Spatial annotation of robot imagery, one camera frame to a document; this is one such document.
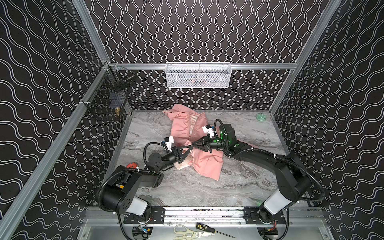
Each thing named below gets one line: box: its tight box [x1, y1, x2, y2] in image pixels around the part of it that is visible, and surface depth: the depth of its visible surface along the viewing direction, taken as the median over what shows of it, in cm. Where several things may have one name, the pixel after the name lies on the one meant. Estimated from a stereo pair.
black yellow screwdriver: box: [195, 222, 236, 239], surface depth 72 cm
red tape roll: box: [126, 162, 138, 169], surface depth 91 cm
